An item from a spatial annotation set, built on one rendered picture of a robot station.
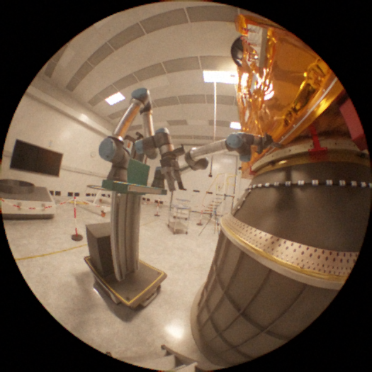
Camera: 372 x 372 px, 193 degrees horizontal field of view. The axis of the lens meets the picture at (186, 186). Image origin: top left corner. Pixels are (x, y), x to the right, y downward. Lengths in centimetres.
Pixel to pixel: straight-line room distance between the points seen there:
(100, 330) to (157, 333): 55
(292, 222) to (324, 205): 17
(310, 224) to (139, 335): 150
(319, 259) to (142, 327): 142
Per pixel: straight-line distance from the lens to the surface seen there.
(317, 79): 67
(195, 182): 840
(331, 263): 52
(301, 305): 61
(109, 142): 64
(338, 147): 77
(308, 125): 67
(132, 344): 141
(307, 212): 56
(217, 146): 63
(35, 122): 725
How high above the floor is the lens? 138
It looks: 3 degrees up
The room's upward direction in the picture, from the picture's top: 8 degrees clockwise
